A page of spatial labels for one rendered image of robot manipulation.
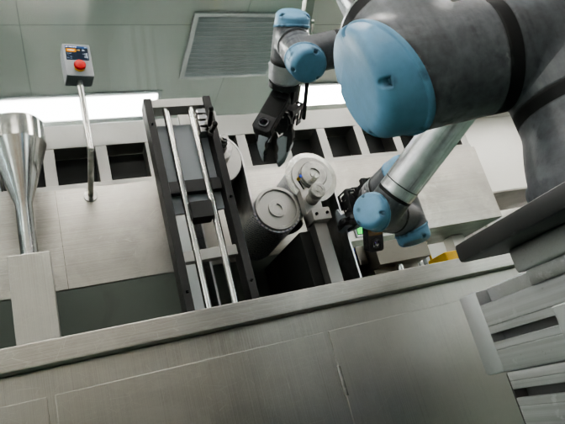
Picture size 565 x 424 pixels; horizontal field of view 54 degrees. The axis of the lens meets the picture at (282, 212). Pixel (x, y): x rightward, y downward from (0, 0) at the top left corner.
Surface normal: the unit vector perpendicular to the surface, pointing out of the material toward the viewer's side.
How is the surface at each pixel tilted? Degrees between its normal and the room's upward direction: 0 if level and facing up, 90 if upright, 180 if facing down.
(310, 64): 147
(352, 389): 90
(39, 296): 90
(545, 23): 99
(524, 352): 90
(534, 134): 73
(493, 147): 90
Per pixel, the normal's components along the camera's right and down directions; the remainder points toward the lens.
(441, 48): 0.07, -0.12
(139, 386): 0.30, -0.38
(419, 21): -0.04, -0.52
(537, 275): -0.93, 0.15
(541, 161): -0.97, -0.13
